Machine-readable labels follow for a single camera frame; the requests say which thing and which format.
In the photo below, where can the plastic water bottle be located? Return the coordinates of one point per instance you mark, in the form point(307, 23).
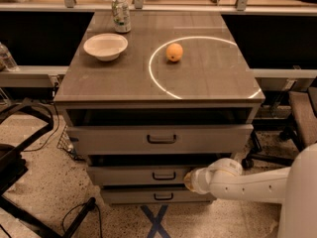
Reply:
point(7, 59)

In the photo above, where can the wire basket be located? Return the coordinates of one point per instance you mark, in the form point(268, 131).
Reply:
point(66, 145)

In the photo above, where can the top drawer with handle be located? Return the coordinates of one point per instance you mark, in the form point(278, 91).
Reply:
point(145, 140)

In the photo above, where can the blue tape cross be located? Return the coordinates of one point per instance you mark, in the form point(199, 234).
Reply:
point(155, 220)

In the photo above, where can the white bowl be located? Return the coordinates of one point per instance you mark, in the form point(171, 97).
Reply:
point(105, 47)

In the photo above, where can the black office chair right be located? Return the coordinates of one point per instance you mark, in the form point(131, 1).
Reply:
point(301, 127)

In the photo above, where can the orange fruit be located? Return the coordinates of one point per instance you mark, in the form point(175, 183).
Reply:
point(174, 52)

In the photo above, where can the grey drawer cabinet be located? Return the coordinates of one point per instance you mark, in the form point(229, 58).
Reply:
point(210, 85)

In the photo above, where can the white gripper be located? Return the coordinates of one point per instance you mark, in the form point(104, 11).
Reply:
point(197, 179)

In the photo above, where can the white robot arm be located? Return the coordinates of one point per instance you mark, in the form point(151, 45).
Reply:
point(295, 188)

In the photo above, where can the green white soda can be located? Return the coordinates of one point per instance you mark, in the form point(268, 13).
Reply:
point(121, 16)

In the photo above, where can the black chair left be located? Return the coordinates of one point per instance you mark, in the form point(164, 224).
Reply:
point(13, 166)

